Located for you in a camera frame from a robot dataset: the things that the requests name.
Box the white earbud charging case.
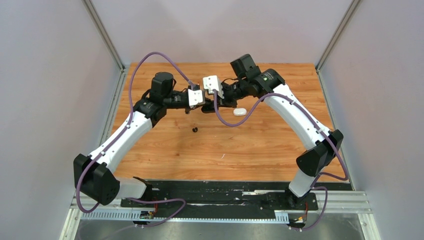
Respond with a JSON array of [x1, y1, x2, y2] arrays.
[[233, 108, 248, 117]]

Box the black earbud charging case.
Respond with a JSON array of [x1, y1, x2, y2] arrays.
[[201, 104, 215, 114]]

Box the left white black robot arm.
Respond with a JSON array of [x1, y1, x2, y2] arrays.
[[73, 72, 206, 207]]

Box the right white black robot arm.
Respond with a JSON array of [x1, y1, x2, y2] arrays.
[[202, 54, 344, 209]]

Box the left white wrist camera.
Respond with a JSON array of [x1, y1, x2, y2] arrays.
[[187, 84, 206, 100]]

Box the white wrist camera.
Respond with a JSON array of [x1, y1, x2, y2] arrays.
[[202, 75, 225, 99], [187, 84, 206, 100]]

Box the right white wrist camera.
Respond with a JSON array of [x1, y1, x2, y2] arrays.
[[202, 75, 225, 99]]

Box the right aluminium corner post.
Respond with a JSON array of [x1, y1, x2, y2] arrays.
[[315, 0, 363, 74]]

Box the aluminium corner post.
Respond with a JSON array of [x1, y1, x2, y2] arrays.
[[315, 0, 363, 74], [82, 0, 126, 72]]

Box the white slotted cable duct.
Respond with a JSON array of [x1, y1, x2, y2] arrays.
[[80, 210, 290, 224]]

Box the left aluminium corner post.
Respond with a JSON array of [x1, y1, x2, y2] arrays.
[[82, 0, 126, 72]]

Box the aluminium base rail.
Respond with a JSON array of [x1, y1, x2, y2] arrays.
[[70, 186, 373, 215]]

